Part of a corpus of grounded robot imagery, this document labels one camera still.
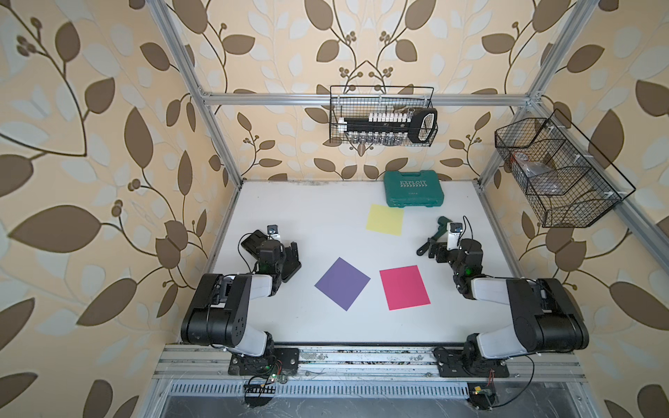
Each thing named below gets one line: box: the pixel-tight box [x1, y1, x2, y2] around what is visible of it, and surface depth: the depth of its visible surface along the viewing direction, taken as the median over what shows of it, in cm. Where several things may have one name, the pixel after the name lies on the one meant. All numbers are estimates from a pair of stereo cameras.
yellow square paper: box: [365, 203, 406, 236], surface depth 110 cm
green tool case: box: [383, 169, 445, 209], surface depth 115 cm
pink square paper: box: [378, 264, 432, 311], surface depth 91 cm
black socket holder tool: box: [337, 107, 439, 144], surface depth 86 cm
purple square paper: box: [314, 256, 372, 312], surface depth 93 cm
